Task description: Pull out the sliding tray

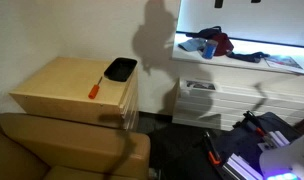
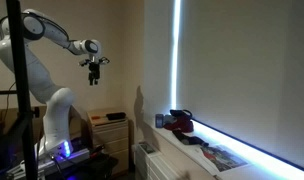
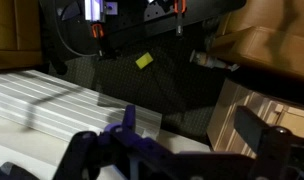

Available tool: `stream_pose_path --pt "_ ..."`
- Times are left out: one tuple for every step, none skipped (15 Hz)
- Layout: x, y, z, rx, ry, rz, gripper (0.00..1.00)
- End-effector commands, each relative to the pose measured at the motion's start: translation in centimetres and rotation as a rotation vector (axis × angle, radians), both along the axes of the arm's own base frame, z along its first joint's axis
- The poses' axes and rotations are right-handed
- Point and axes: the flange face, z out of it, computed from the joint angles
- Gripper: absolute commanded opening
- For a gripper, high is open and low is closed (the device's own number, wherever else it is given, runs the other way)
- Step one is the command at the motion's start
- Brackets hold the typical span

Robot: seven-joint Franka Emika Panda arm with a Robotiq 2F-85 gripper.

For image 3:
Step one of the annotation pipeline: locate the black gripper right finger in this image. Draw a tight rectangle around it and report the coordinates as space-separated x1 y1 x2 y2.
234 106 304 180

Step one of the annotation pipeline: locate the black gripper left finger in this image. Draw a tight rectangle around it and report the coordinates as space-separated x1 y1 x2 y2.
53 105 149 180

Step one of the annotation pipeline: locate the wooden drawer cabinet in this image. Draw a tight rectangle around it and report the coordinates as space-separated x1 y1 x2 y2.
207 79 304 158

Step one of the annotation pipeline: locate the white ribbed radiator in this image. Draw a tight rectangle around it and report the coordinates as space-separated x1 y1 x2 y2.
0 69 163 142

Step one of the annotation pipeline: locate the yellow sponge block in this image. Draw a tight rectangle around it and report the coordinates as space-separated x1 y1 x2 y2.
135 52 153 69

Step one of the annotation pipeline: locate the plastic bottle on floor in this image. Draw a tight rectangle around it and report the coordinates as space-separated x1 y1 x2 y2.
189 50 239 72

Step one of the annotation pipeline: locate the brown wooden furniture panel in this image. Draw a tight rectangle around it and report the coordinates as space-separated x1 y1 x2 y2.
0 0 42 70

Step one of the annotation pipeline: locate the orange handled clamp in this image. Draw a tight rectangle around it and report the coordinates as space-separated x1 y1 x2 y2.
173 0 186 36
91 23 104 57

